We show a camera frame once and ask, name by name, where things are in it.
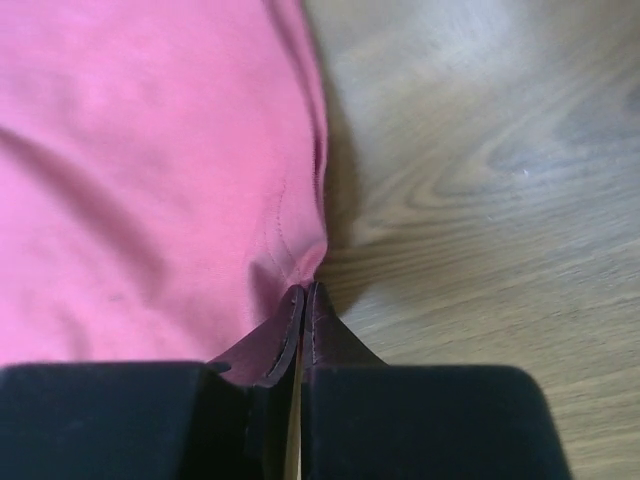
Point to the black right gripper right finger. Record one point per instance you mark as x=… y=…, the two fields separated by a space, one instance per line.
x=365 y=419

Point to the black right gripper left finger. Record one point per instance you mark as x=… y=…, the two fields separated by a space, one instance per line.
x=234 y=417

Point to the dusty red t shirt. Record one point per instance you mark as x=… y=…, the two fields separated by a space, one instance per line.
x=162 y=169

